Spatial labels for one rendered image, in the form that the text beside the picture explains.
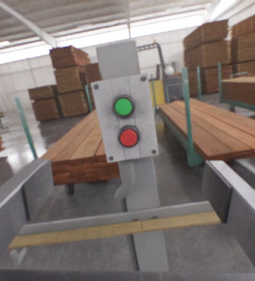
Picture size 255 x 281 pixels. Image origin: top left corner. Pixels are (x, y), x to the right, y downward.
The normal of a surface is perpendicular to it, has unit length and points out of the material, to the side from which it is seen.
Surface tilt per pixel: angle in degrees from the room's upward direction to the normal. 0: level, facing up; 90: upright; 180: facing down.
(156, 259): 90
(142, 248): 90
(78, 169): 90
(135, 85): 90
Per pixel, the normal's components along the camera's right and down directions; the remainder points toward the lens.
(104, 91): -0.02, 0.29
